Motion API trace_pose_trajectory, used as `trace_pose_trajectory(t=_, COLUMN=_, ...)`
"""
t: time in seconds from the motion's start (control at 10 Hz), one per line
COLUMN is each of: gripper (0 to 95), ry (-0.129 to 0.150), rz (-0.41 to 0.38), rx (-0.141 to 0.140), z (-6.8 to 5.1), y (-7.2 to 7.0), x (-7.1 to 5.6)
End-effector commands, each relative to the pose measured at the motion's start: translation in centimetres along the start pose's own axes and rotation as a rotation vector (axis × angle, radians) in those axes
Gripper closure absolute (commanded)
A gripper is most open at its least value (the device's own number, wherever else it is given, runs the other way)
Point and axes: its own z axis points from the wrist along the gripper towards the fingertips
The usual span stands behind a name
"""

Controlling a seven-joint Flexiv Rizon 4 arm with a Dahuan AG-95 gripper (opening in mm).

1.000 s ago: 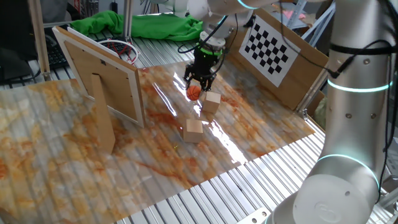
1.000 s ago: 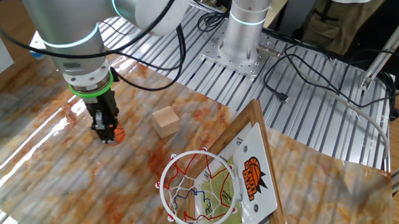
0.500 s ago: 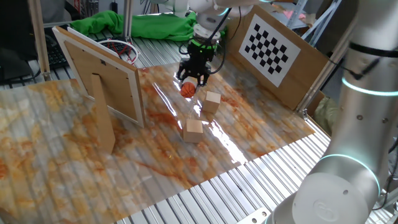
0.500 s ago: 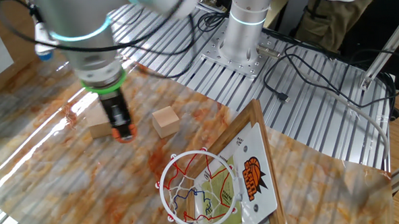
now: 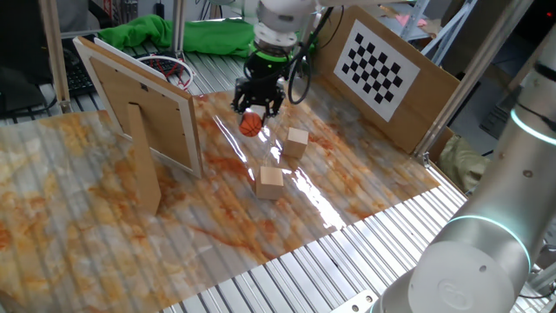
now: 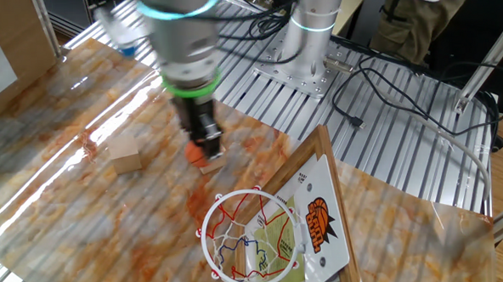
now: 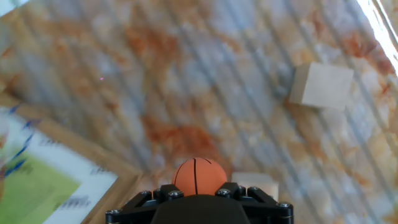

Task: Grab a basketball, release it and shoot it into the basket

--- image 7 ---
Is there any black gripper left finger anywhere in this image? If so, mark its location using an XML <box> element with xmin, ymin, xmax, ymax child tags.
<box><xmin>105</xmin><ymin>184</ymin><xmax>184</xmax><ymax>224</ymax></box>

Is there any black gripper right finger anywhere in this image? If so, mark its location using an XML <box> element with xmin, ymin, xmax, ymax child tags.
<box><xmin>215</xmin><ymin>182</ymin><xmax>295</xmax><ymax>224</ymax></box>

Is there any small orange basketball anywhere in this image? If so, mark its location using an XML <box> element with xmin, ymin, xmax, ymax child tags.
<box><xmin>171</xmin><ymin>157</ymin><xmax>228</xmax><ymax>197</ymax></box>

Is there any light wooden cube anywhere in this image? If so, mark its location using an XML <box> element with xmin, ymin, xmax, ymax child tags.
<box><xmin>289</xmin><ymin>61</ymin><xmax>354</xmax><ymax>111</ymax></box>
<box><xmin>230</xmin><ymin>172</ymin><xmax>280</xmax><ymax>202</ymax></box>

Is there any orange marble pattern mat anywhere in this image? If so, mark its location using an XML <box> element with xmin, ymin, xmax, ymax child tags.
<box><xmin>0</xmin><ymin>0</ymin><xmax>398</xmax><ymax>224</ymax></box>

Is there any wooden picture frame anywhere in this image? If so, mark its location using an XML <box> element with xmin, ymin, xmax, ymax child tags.
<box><xmin>0</xmin><ymin>90</ymin><xmax>144</xmax><ymax>224</ymax></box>

